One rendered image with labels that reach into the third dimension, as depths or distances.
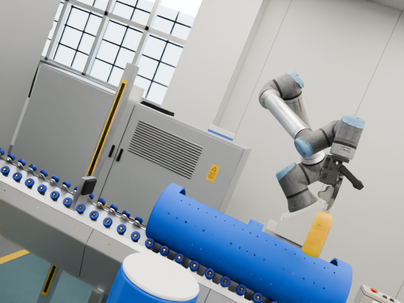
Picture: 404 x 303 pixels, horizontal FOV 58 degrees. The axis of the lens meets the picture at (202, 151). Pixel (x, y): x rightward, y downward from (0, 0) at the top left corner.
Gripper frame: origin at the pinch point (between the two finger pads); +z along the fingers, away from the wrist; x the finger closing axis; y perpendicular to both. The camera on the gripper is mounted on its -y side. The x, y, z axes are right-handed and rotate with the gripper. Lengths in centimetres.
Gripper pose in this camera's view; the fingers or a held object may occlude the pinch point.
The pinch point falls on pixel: (329, 207)
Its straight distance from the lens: 154.9
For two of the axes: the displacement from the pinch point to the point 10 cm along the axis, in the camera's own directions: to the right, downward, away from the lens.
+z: -3.1, 9.5, 0.4
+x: -1.9, -0.2, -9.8
